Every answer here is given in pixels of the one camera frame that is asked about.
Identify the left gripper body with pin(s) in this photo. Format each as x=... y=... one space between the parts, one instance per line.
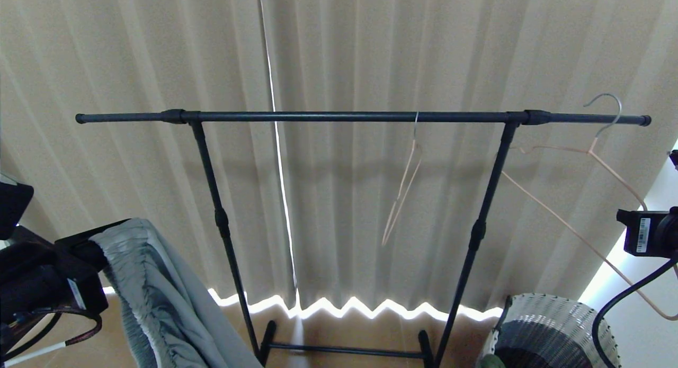
x=37 y=283

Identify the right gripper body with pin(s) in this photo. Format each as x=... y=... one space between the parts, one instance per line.
x=659 y=235

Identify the pink clothes hanger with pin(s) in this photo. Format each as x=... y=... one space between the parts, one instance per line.
x=614 y=173
x=405 y=188

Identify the pale grey shorts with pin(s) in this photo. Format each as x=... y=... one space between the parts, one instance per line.
x=164 y=304

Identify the white laundry basket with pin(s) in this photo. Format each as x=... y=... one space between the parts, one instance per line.
x=551 y=320

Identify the black clothes rack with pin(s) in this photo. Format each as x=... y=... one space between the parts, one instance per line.
x=344 y=116

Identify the green garment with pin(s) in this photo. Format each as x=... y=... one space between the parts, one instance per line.
x=490 y=361

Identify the beige curtain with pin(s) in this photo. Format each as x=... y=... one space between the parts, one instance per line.
x=371 y=50

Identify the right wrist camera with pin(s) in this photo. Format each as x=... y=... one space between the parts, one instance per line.
x=674 y=160

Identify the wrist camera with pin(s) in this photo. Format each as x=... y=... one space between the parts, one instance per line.
x=674 y=160
x=13 y=209

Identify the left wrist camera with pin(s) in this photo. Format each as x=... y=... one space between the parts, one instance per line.
x=13 y=209

